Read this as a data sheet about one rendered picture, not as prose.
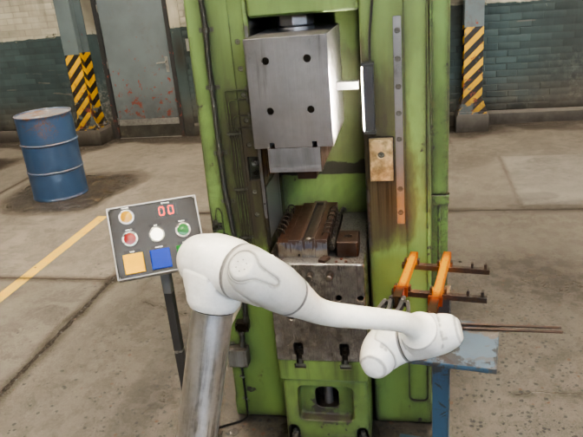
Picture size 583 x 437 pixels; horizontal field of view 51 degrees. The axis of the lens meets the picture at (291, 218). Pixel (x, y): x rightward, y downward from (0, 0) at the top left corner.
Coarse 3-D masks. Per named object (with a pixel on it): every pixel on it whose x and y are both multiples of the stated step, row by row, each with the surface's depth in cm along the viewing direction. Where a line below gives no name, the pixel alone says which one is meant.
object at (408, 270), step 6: (414, 252) 233; (408, 258) 228; (414, 258) 228; (408, 264) 223; (414, 264) 225; (408, 270) 218; (402, 276) 214; (408, 276) 214; (402, 282) 209; (408, 282) 211; (396, 288) 203; (402, 288) 202; (396, 294) 199; (396, 300) 197; (396, 306) 198
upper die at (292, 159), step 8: (272, 152) 228; (280, 152) 228; (288, 152) 227; (296, 152) 227; (304, 152) 226; (312, 152) 226; (320, 152) 225; (328, 152) 247; (272, 160) 230; (280, 160) 229; (288, 160) 229; (296, 160) 228; (304, 160) 228; (312, 160) 227; (320, 160) 226; (272, 168) 231; (280, 168) 230; (288, 168) 230; (296, 168) 229; (304, 168) 229; (312, 168) 228; (320, 168) 228
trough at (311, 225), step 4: (316, 204) 274; (320, 204) 276; (316, 208) 272; (320, 208) 272; (312, 212) 264; (316, 212) 268; (312, 216) 263; (316, 216) 264; (312, 220) 259; (316, 220) 259; (308, 224) 252; (312, 224) 256; (316, 224) 255; (308, 228) 251; (312, 228) 251; (308, 232) 247; (312, 232) 247; (304, 236) 241; (308, 236) 244; (304, 240) 240; (308, 240) 240
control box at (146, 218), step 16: (112, 208) 231; (128, 208) 232; (144, 208) 233; (160, 208) 234; (176, 208) 235; (192, 208) 236; (112, 224) 230; (128, 224) 231; (144, 224) 232; (160, 224) 233; (176, 224) 234; (192, 224) 235; (112, 240) 229; (144, 240) 231; (160, 240) 232; (176, 240) 233; (144, 256) 230; (176, 256) 232; (144, 272) 229; (160, 272) 230
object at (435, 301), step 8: (448, 256) 228; (440, 264) 221; (448, 264) 221; (440, 272) 216; (440, 280) 210; (440, 288) 205; (432, 296) 200; (440, 296) 199; (432, 304) 195; (440, 304) 199; (432, 312) 191
